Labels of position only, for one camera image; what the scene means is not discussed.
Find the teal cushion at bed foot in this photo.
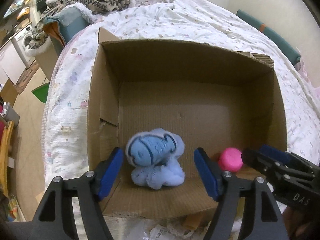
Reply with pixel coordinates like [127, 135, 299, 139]
[42, 7, 89, 55]

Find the brown cardboard box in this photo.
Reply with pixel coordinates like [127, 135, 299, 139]
[87, 28, 287, 219]

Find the white patterned bed quilt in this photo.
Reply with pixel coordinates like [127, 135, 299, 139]
[42, 0, 319, 184]

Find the pink soft toy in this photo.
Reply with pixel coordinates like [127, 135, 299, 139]
[218, 147, 243, 173]

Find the grey small trash bin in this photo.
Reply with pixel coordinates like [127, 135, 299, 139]
[2, 102, 20, 128]

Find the teal bolster by wall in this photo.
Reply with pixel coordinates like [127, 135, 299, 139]
[236, 9, 300, 66]

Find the patterned knit blanket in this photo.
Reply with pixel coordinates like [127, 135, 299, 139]
[27, 0, 134, 56]

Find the beige lace scrunchie with card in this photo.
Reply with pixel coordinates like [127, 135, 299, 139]
[182, 210, 214, 231]

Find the blue whale plush scrunchie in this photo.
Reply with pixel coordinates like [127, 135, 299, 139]
[125, 128, 185, 190]

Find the yellow wooden chair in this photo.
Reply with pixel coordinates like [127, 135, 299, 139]
[0, 120, 14, 197]

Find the dark hanging garment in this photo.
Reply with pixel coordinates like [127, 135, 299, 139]
[36, 0, 47, 14]

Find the brown door mat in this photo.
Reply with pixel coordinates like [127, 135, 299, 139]
[15, 60, 40, 94]

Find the white washing machine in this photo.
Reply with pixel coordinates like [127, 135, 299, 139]
[12, 24, 35, 69]

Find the clear plastic packaged hair accessory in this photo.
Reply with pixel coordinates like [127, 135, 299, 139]
[146, 224, 193, 240]

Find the person's right hand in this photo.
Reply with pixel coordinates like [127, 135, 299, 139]
[282, 206, 319, 239]

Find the green plastic bin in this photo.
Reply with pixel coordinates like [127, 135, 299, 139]
[31, 82, 50, 103]

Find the white kitchen cabinet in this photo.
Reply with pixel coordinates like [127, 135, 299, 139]
[1, 41, 25, 85]

